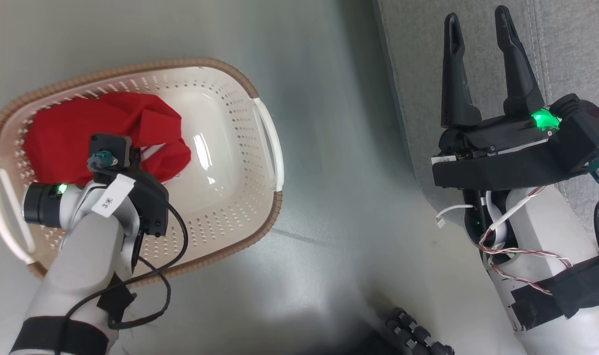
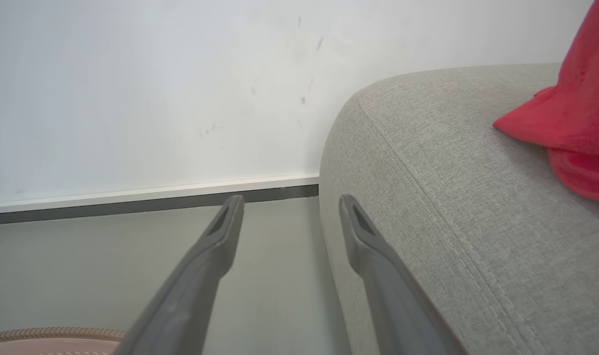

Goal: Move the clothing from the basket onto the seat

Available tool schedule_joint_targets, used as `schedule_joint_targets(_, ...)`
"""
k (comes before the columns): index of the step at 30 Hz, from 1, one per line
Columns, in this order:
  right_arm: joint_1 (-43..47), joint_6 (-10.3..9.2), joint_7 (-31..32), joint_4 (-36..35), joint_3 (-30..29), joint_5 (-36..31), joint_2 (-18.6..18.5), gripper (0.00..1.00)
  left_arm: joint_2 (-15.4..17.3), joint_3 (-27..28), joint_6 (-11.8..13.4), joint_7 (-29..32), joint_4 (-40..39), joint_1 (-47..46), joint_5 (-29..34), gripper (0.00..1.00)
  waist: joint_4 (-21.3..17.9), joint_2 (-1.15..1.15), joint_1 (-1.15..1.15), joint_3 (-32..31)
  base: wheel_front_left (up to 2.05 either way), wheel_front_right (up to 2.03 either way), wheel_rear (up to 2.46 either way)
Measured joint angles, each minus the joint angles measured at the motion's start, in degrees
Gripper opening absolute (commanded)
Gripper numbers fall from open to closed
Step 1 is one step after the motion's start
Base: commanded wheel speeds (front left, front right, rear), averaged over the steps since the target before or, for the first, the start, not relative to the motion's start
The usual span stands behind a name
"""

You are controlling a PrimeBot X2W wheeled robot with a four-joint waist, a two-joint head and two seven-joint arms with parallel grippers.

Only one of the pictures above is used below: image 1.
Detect grey fabric sofa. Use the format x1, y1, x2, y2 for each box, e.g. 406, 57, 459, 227
376, 0, 599, 233

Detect white wire with plug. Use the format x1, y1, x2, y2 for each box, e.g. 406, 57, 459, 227
436, 204, 479, 229

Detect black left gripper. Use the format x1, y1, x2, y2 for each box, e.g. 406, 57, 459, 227
126, 147, 170, 239

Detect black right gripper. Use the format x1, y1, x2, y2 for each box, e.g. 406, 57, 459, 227
430, 6, 572, 191

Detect teal left camera connector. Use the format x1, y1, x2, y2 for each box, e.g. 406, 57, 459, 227
86, 152, 114, 171

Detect white paper tag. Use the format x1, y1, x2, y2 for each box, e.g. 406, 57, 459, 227
91, 174, 137, 218

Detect red and white twisted wires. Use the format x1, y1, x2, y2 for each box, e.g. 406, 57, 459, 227
478, 186, 574, 297

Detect black strap on left arm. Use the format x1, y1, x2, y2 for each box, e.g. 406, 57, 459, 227
11, 316, 111, 355

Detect cream perforated laundry basket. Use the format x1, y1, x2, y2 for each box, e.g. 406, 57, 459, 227
0, 58, 285, 289

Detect red garment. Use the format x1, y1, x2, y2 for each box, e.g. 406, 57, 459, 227
23, 93, 192, 187

